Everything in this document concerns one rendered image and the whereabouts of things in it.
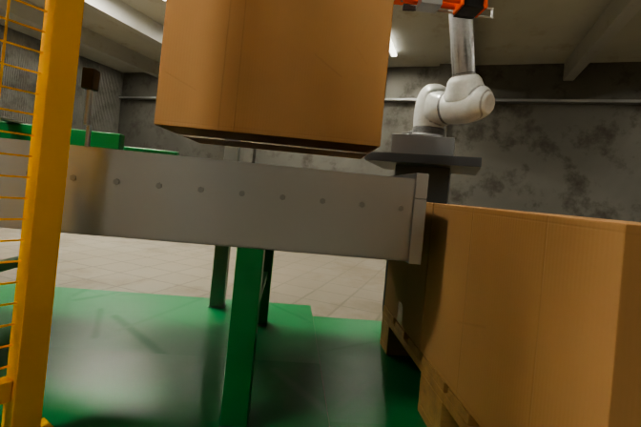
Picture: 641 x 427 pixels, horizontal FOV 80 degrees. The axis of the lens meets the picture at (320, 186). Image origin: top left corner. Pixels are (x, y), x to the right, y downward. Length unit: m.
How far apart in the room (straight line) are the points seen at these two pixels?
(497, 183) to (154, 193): 9.38
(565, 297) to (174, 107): 0.94
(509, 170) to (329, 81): 9.10
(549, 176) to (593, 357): 9.57
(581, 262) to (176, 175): 0.75
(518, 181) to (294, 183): 9.29
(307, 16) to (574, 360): 0.92
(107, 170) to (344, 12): 0.70
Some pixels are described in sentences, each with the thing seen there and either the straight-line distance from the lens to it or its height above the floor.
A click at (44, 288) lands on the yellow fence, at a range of 0.93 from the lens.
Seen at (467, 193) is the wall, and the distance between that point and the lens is 9.91.
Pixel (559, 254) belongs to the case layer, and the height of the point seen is 0.49.
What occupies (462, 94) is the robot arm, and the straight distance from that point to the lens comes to 1.82.
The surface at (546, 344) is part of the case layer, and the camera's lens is 0.67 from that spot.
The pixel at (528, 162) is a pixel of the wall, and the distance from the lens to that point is 10.08.
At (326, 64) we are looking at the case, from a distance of 1.06.
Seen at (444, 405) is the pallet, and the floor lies 0.09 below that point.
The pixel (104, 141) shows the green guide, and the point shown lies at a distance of 1.07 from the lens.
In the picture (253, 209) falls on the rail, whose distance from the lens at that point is 0.86.
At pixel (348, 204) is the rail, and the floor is 0.52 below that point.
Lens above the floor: 0.55
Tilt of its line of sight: 1 degrees up
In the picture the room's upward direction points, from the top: 5 degrees clockwise
